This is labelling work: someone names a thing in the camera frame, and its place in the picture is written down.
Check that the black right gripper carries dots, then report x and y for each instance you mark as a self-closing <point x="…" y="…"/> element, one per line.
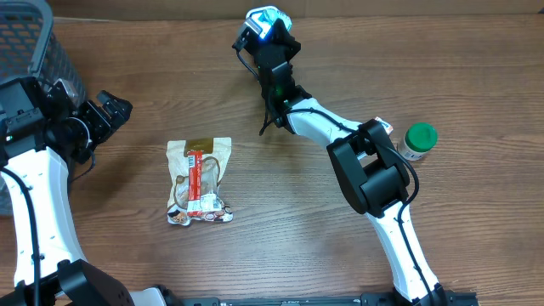
<point x="274" y="48"/>

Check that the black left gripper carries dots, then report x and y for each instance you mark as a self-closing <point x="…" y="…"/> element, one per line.
<point x="99" y="117"/>

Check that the teal wet wipes pack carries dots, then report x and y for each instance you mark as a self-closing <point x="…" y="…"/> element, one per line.
<point x="286" y="20"/>

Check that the red candy bar wrapper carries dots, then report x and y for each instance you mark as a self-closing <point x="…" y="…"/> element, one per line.
<point x="194" y="197"/>

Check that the brown red snack bag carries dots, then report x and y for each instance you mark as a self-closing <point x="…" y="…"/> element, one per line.
<point x="215" y="156"/>

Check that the small orange packet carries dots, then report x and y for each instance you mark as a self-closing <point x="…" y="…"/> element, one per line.
<point x="386" y="126"/>

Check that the green lid jar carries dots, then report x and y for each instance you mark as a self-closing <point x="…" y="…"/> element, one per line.
<point x="418" y="140"/>

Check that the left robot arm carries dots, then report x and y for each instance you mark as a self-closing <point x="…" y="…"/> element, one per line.
<point x="42" y="131"/>

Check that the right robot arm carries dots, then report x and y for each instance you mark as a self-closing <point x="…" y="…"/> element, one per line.
<point x="375" y="179"/>

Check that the white barcode scanner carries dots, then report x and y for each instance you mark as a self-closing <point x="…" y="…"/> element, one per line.
<point x="266" y="16"/>

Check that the grey plastic mesh basket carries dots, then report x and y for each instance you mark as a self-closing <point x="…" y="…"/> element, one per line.
<point x="29" y="48"/>

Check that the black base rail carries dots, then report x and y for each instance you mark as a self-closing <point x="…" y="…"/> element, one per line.
<point x="365" y="299"/>

